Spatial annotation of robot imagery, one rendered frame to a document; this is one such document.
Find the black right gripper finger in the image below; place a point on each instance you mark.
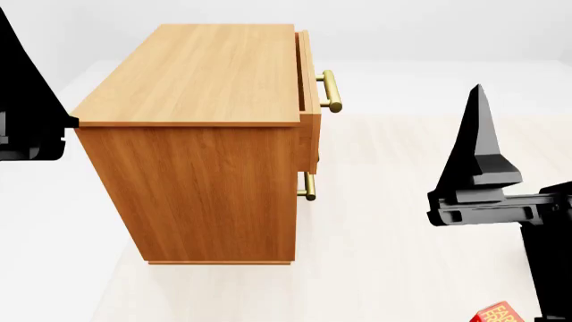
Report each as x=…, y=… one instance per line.
x=480, y=144

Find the wooden cabinet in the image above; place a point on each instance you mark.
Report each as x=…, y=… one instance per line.
x=196, y=134

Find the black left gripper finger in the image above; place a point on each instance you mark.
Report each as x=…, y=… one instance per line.
x=22, y=84

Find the red printed box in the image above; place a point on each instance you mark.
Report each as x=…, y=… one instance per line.
x=498, y=313

